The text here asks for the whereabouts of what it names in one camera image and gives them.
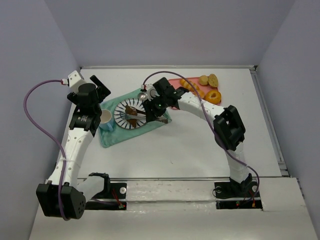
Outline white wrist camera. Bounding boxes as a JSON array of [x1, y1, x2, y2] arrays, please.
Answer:
[[62, 70, 86, 94], [140, 84, 159, 101]]

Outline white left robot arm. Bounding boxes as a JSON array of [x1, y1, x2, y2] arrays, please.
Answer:
[[36, 70, 111, 221]]

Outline silver metal tongs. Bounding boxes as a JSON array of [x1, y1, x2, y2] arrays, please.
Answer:
[[119, 111, 169, 124]]

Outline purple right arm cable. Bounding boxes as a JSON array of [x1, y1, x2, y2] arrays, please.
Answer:
[[142, 71, 260, 201]]

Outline teal cloth placemat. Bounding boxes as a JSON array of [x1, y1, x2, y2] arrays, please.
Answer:
[[99, 88, 165, 148]]

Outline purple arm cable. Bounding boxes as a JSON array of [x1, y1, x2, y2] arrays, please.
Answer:
[[142, 71, 260, 201], [23, 78, 72, 221]]

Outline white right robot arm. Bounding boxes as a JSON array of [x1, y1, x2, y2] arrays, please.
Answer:
[[140, 77, 252, 196]]

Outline aluminium table rail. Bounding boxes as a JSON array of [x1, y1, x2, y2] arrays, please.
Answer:
[[80, 65, 256, 71]]

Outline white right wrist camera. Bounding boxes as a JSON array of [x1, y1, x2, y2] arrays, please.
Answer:
[[140, 84, 159, 101]]

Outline blue striped white plate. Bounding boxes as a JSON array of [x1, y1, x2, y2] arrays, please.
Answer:
[[113, 98, 147, 130]]

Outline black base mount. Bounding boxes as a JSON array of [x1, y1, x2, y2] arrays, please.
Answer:
[[212, 181, 263, 210], [85, 172, 127, 211]]

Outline round tan bread roll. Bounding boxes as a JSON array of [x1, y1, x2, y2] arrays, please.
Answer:
[[198, 75, 209, 86]]

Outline silver spoon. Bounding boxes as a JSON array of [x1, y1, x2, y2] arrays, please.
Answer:
[[137, 92, 148, 102]]

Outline pink plastic tray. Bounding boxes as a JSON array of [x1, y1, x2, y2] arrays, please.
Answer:
[[168, 77, 218, 99]]

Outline blue mug white inside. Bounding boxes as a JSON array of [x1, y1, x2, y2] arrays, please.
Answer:
[[99, 109, 114, 132]]

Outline brown sliced bread roll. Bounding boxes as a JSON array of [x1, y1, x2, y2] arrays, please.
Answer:
[[208, 73, 219, 88]]

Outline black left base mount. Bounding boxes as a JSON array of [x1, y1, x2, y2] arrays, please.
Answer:
[[85, 172, 127, 211]]

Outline brown chocolate croissant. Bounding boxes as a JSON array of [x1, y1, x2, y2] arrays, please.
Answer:
[[125, 105, 138, 128]]

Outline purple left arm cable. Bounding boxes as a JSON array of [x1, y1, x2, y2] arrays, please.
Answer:
[[23, 78, 72, 221]]

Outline orange ring donut bread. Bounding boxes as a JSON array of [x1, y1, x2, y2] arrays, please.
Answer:
[[204, 89, 222, 105]]

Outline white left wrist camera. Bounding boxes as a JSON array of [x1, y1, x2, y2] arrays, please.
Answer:
[[62, 70, 86, 94]]

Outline striped orange long bread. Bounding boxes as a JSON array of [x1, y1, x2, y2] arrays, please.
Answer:
[[180, 78, 200, 92]]

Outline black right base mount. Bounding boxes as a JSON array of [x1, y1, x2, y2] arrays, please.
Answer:
[[212, 181, 263, 210]]

